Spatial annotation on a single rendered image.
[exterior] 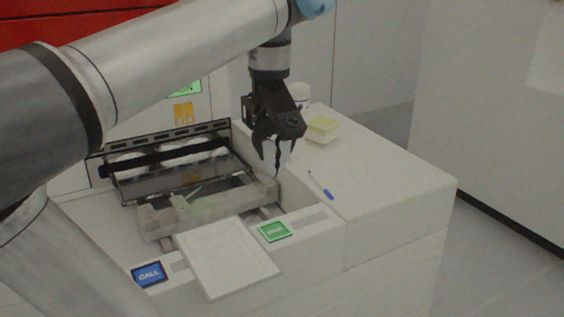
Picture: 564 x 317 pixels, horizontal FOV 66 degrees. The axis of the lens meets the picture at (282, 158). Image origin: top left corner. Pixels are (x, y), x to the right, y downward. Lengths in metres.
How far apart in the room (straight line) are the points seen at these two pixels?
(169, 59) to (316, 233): 0.60
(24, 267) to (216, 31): 0.29
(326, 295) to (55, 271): 0.70
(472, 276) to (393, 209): 1.40
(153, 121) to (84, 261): 0.88
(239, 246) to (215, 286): 0.11
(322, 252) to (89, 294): 0.56
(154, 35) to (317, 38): 2.97
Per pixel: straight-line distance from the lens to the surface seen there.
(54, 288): 0.50
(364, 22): 3.58
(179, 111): 1.35
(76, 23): 1.19
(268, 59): 0.72
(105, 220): 1.28
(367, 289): 1.15
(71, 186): 1.38
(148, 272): 0.86
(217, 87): 1.37
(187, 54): 0.41
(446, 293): 2.27
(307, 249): 0.92
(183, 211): 1.09
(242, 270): 0.83
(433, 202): 1.13
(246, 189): 1.21
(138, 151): 1.35
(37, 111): 0.34
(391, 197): 1.04
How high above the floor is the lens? 1.52
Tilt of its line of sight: 28 degrees down
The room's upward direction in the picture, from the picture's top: straight up
